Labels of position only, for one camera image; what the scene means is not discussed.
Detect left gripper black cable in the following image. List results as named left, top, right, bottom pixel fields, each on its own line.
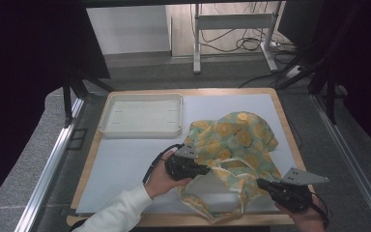
left=141, top=143, right=184, bottom=186

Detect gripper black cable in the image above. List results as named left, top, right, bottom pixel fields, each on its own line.
left=141, top=143, right=184, bottom=186
left=308, top=191, right=331, bottom=228

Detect white plastic tray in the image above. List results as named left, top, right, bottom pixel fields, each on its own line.
left=99, top=92, right=184, bottom=140

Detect white cabinet panel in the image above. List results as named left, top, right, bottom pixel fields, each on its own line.
left=86, top=4, right=172, bottom=56

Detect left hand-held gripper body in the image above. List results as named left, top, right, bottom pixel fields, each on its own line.
left=164, top=143, right=203, bottom=182

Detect aluminium rail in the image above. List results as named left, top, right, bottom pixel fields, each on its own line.
left=14, top=97, right=85, bottom=232
left=311, top=94, right=371, bottom=232

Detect yellow floral cloth garment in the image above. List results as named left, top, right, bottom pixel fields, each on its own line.
left=178, top=110, right=283, bottom=225

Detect white power strip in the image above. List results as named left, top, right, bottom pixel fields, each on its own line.
left=285, top=65, right=304, bottom=80

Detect black curtain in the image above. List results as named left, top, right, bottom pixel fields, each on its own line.
left=0, top=0, right=111, bottom=217
left=278, top=0, right=371, bottom=159

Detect white metal desk frame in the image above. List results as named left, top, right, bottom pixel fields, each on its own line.
left=192, top=1, right=286, bottom=75

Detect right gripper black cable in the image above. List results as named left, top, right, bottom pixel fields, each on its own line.
left=308, top=191, right=331, bottom=228

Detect person's right hand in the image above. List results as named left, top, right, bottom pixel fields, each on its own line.
left=274, top=195, right=328, bottom=232

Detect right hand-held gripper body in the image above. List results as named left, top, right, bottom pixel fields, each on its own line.
left=270, top=166, right=330, bottom=214

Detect dark floor grille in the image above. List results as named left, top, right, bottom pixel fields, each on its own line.
left=66, top=128, right=89, bottom=152

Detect black floor cables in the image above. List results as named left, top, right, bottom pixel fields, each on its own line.
left=189, top=2, right=303, bottom=89

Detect person's left hand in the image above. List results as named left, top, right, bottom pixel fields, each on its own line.
left=143, top=150, right=193, bottom=200

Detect black tripod stand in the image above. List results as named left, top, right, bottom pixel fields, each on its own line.
left=276, top=57, right=340, bottom=126
left=61, top=69, right=115, bottom=128

